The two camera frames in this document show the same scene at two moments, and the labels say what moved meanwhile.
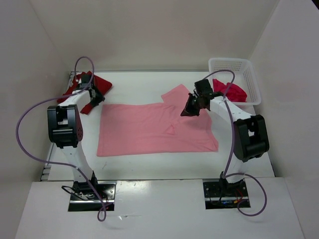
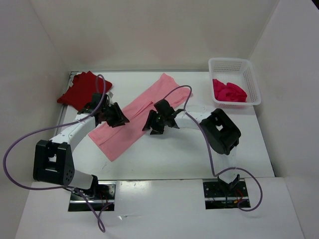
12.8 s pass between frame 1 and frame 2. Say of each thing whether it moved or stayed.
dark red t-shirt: stayed
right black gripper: moved
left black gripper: moved
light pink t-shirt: moved
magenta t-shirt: stayed
